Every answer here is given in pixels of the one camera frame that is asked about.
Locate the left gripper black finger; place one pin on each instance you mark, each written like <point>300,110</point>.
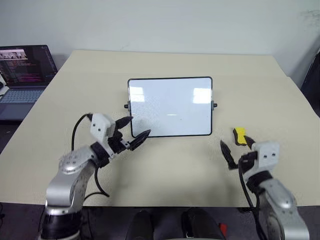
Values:
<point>123,122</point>
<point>140,140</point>

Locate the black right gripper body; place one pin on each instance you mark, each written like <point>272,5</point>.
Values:
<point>247,158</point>

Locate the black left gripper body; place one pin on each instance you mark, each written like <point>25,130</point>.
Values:
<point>117,143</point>

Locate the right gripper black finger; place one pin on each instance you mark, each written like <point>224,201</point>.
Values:
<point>228,156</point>
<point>250,143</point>

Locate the yellow and black eraser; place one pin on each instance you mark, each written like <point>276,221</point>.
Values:
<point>239,132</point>

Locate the small black-framed whiteboard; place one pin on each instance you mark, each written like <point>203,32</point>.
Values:
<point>170,107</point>

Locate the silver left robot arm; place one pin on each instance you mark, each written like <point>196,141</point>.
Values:
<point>72,162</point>

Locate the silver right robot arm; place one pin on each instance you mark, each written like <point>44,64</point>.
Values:
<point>280,200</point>

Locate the small red object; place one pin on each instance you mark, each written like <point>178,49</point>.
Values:
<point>223,228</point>

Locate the open blue laptop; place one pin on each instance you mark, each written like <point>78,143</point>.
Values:
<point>20,97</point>

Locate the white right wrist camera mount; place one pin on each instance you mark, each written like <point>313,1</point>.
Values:
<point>267,155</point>

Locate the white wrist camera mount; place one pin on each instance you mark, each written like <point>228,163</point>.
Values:
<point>100,125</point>
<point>267,155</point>

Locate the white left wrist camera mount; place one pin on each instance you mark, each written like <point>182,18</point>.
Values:
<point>100,125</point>

